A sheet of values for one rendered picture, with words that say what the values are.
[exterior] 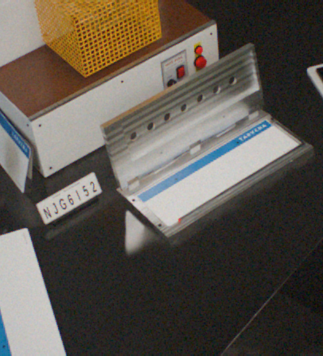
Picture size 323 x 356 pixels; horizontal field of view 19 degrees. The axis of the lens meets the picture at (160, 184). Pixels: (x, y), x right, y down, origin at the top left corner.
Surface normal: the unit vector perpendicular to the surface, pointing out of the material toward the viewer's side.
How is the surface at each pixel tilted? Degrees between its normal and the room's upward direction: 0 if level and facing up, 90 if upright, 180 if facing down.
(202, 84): 79
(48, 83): 0
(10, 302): 0
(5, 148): 69
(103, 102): 90
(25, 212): 0
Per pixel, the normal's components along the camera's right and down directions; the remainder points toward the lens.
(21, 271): -0.10, -0.70
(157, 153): 0.56, 0.39
